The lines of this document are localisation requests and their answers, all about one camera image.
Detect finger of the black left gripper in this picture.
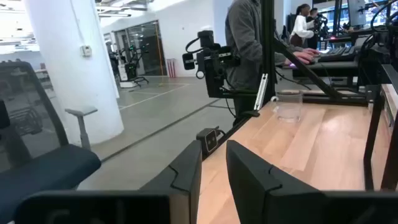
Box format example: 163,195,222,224
182,52,196,71
222,45,241,68

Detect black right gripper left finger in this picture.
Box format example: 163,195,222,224
15,139,203,224

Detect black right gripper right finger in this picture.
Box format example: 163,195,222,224
226,139,398,224

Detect clear glass mug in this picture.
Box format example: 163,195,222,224
269,90,304,123

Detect person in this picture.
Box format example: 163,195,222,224
289,3,315,48
306,7,328,50
224,0,304,125

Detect glass door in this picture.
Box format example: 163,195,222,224
112,20,168,77

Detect background robot on stand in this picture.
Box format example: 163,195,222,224
108,45,150,90

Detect person's hand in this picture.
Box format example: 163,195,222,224
292,50,321,65

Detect black keyboard desk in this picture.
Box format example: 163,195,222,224
276,60,360,88

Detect black keyboard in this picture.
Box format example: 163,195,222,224
317,45,359,63

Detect white round column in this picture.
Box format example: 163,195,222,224
24,0,125,146

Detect computer monitor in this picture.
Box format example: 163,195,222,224
347,0,368,27

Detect black mesh office chair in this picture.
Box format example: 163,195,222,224
0,60,102,224

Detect red floor post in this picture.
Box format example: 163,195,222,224
167,58,177,78

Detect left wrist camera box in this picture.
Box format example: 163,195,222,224
197,30,215,49

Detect black aluminium table frame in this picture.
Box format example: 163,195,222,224
198,0,383,159

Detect silver frame bracket strip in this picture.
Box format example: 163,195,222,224
253,73,269,111

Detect black cable loops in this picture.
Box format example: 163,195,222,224
357,0,398,85

